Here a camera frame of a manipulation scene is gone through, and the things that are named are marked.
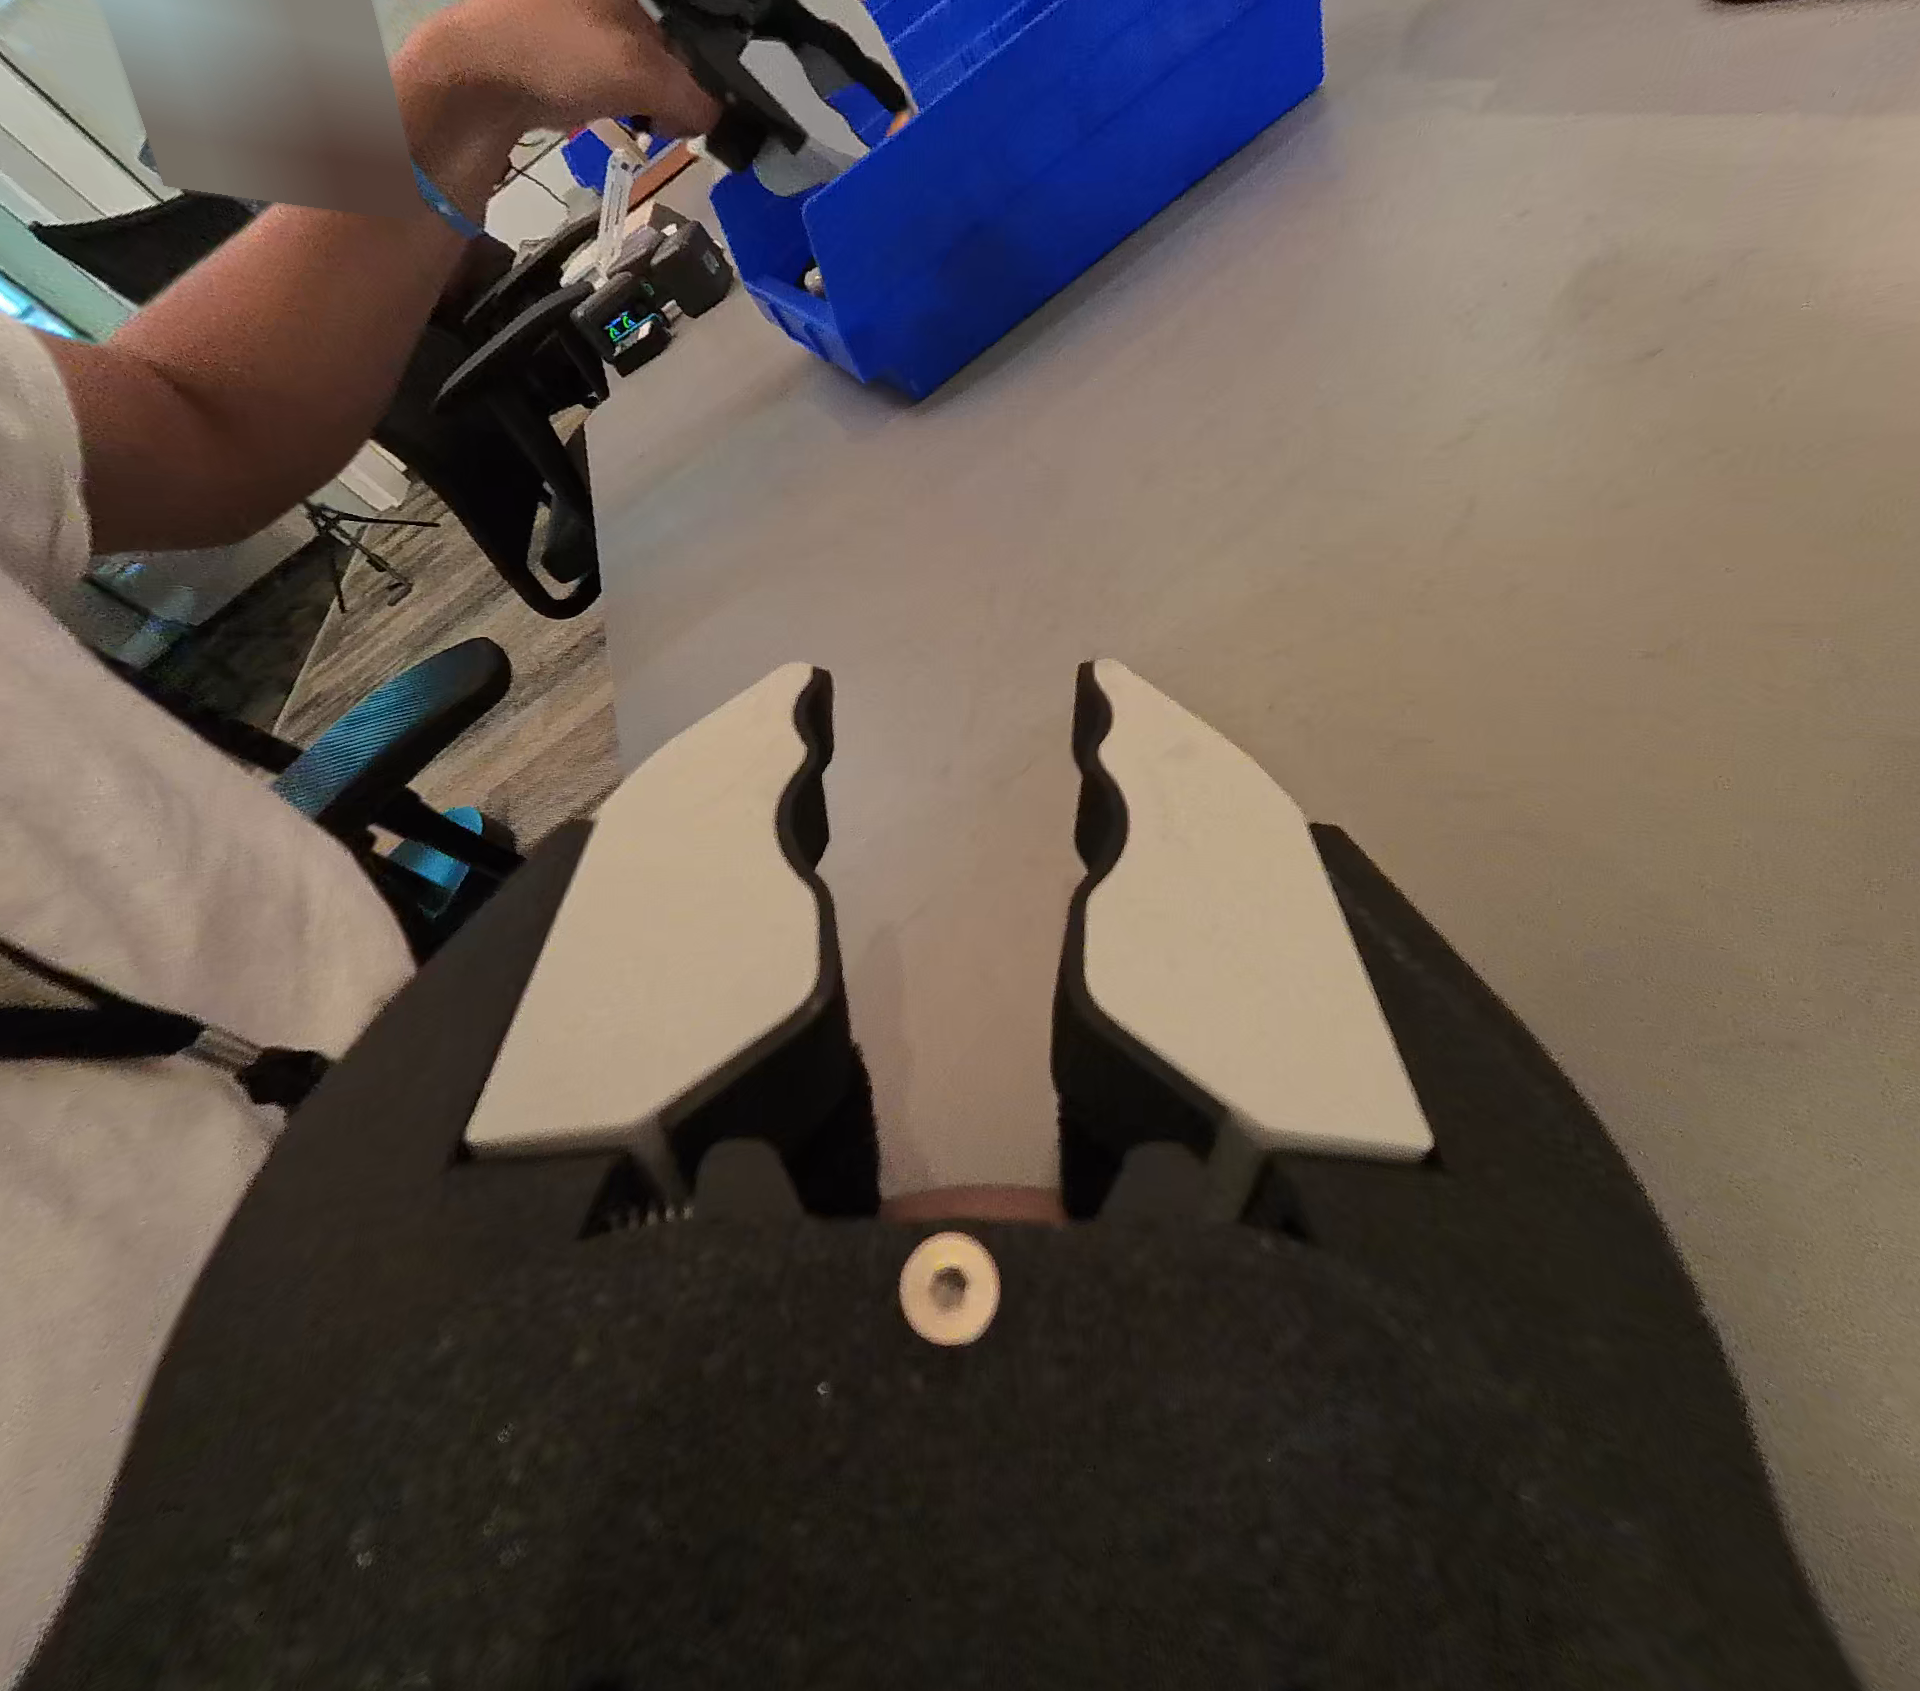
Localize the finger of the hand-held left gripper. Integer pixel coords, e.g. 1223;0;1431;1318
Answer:
777;0;915;117
742;41;877;203

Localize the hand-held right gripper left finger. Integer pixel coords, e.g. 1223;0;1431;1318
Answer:
462;663;843;1159

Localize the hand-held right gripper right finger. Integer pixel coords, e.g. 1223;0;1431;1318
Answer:
1052;659;1438;1159

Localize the person's left forearm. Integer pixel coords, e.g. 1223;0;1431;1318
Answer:
45;131;521;559

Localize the small blue bin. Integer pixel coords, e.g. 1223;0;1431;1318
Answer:
562;123;684;193

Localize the small action camera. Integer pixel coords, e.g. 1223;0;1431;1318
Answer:
584;273;673;375

